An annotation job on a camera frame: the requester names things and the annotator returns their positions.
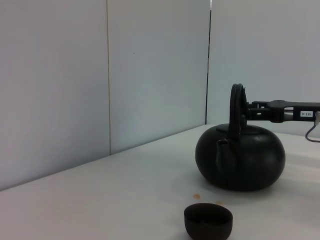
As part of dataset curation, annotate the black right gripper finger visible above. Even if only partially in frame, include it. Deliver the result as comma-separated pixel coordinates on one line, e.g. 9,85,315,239
246,100,273,109
240,107,275,123

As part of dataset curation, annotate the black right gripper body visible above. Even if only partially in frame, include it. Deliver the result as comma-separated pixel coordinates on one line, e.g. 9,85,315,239
268,99,320,124

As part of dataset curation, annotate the black round teapot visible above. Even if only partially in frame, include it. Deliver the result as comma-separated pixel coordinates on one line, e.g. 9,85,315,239
194,83,287,192

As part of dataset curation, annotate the dark brown teacup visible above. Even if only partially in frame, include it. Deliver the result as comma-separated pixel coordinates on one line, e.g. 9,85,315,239
183,202,234,240

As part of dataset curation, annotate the right arm cable with plug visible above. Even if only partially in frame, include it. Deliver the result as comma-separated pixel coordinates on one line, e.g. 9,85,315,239
305,110,320,144

